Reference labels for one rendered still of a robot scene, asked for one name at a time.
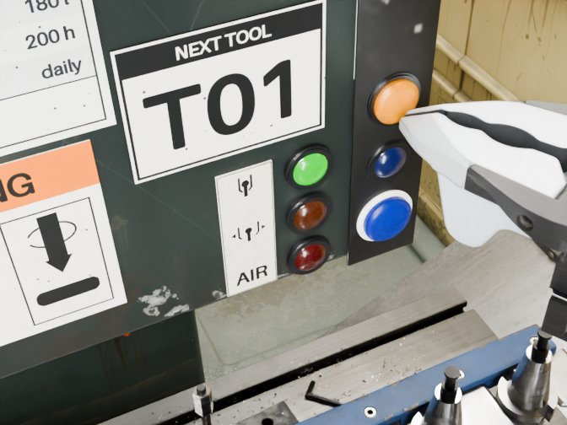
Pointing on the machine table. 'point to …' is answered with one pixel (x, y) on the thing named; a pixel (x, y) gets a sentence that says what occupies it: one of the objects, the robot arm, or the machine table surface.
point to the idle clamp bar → (272, 416)
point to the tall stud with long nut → (203, 402)
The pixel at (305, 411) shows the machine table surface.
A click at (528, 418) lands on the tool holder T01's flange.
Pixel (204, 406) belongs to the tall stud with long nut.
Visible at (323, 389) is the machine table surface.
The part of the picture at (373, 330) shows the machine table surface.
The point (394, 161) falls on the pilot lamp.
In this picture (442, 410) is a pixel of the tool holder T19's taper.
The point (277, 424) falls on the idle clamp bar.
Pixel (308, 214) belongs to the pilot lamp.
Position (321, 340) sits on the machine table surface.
